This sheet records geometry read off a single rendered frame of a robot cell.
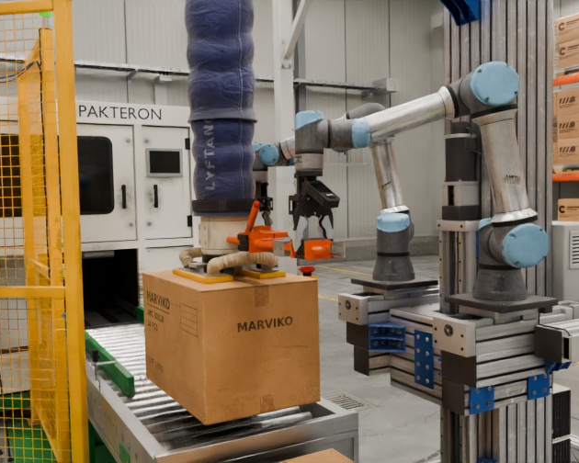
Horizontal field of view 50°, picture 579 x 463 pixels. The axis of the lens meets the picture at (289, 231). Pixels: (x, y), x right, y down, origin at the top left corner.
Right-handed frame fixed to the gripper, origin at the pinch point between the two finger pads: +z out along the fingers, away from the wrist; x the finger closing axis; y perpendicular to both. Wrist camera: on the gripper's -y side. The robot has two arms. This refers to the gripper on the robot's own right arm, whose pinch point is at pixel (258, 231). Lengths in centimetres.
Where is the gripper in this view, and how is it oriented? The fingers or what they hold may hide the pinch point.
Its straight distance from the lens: 253.8
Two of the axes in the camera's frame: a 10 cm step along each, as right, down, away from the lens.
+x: 8.8, -0.5, 4.6
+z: 0.2, 10.0, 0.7
